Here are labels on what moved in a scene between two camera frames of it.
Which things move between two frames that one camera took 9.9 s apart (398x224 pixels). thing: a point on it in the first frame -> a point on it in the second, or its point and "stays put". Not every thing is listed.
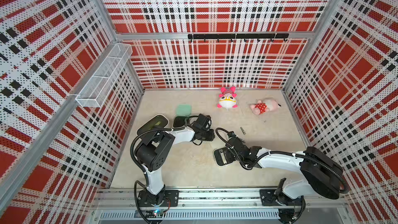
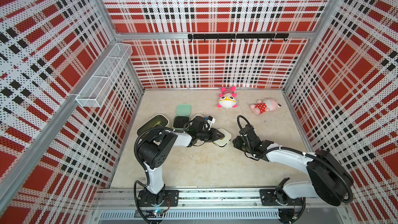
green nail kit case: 183,110 stays put
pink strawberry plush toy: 267,105 stays put
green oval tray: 159,121 stays put
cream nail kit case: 224,156 -> 224,141
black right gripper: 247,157 -> 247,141
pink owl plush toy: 227,98 stays put
